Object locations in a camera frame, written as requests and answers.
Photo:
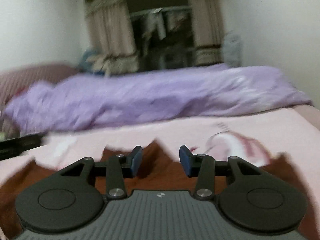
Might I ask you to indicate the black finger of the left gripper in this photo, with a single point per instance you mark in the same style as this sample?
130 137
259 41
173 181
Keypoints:
14 147

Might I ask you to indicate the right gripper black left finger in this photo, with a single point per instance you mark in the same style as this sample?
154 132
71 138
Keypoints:
76 195

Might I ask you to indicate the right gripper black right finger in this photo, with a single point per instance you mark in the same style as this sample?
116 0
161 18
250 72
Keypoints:
248 197

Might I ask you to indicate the brown padded jacket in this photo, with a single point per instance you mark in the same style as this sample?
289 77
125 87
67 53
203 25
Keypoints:
156 172

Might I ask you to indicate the clothes pile by curtain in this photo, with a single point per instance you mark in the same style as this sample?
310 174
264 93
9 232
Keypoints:
95 63

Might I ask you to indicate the pink princess blanket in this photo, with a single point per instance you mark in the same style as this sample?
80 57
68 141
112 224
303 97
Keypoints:
282 130

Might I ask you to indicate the mauve quilted headboard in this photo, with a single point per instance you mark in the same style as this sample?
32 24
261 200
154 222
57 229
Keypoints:
16 80

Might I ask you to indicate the purple duvet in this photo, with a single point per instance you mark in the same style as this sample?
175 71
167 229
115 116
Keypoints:
86 101

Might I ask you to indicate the left beige curtain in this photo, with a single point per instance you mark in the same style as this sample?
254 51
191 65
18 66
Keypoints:
110 32

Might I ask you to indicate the beige curtain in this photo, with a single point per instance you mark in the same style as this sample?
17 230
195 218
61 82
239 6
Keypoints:
208 31
110 32

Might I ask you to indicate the right beige curtain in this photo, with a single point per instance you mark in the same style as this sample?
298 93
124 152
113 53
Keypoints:
208 31

